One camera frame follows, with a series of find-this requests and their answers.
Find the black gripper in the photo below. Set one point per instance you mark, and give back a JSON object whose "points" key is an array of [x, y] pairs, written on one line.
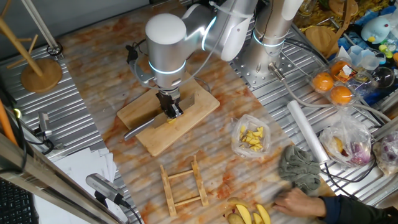
{"points": [[169, 99]]}

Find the steel kitchen knife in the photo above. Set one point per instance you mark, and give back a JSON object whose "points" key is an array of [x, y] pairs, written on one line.
{"points": [[136, 132]]}

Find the dark sleeved forearm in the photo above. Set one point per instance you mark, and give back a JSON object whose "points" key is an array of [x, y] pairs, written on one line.
{"points": [[357, 211]]}

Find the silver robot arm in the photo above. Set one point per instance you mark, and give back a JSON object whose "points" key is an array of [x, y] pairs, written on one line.
{"points": [[168, 56]]}

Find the person bare hand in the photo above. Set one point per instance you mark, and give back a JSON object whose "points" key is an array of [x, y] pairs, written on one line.
{"points": [[301, 203]]}

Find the yellow peeled potato half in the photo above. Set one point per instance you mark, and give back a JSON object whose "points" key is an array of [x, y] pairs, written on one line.
{"points": [[171, 120]]}

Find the wooden cutting board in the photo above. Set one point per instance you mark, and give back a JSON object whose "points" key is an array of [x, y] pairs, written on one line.
{"points": [[161, 140]]}

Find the plastic bag of potato pieces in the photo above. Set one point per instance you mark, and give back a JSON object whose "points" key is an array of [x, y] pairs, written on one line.
{"points": [[245, 119]]}

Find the wooden knife rack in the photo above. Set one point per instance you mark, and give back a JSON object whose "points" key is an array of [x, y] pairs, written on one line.
{"points": [[168, 193]]}

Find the metal robot mounting plate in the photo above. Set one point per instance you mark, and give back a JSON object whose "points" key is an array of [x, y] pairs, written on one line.
{"points": [[248, 71]]}

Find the orange marble pattern mat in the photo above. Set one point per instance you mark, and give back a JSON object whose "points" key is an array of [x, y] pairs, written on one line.
{"points": [[93, 62]]}

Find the white paper sheet stack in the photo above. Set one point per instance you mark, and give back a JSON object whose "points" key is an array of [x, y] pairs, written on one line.
{"points": [[71, 174]]}

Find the whole brown potato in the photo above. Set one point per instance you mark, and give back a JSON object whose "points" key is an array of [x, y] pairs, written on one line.
{"points": [[234, 218]]}

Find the wooden round base stand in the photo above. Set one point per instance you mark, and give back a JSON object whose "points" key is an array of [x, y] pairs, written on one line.
{"points": [[42, 77]]}

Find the white plastic wrap roll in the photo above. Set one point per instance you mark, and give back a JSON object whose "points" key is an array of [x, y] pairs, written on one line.
{"points": [[306, 130]]}

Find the small yellow potato wedge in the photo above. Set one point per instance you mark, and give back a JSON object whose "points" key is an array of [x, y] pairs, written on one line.
{"points": [[257, 218]]}

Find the grey green cloth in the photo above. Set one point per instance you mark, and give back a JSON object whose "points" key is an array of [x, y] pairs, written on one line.
{"points": [[298, 168]]}

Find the white rod stand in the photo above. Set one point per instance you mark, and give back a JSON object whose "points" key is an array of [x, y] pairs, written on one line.
{"points": [[40, 24]]}

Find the wooden disc with stick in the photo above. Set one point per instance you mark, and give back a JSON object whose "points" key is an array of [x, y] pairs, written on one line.
{"points": [[321, 40]]}

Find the orange pole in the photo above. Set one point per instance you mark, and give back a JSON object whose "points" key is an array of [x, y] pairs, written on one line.
{"points": [[6, 124]]}

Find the clear glass jar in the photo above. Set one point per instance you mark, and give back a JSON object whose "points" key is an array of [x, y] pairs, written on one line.
{"points": [[306, 7]]}

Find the orange fruit with label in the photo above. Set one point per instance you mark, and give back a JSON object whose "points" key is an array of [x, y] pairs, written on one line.
{"points": [[337, 67]]}

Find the black keyboard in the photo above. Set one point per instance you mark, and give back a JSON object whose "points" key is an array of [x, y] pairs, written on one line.
{"points": [[15, 205]]}

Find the clear plastic fruit container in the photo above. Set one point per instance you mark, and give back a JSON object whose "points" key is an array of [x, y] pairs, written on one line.
{"points": [[354, 82]]}

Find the purple onion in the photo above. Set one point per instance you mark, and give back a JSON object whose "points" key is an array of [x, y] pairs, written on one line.
{"points": [[360, 154]]}

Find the clear plastic cups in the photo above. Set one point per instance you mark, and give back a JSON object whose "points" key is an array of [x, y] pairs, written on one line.
{"points": [[363, 59]]}

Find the clear glass bowl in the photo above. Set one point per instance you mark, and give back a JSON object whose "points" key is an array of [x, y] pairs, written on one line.
{"points": [[384, 77]]}

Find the blue plush toy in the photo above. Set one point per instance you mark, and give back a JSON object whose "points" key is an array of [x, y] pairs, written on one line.
{"points": [[374, 29]]}

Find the clear bag of purple vegetables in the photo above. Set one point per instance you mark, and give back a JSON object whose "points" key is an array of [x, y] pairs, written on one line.
{"points": [[388, 155]]}

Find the green yellow toy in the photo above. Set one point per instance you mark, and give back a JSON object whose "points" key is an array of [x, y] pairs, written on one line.
{"points": [[385, 51]]}

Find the grey camera mounting bracket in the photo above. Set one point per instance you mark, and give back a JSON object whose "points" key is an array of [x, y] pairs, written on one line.
{"points": [[140, 74]]}

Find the grey cylindrical camera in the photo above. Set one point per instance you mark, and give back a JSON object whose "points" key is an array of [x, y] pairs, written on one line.
{"points": [[102, 186]]}

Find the grey camera on clamp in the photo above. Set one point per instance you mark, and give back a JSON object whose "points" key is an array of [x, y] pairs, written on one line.
{"points": [[44, 123]]}

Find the steel frame rail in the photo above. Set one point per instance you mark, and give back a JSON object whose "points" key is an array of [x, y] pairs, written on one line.
{"points": [[46, 183]]}

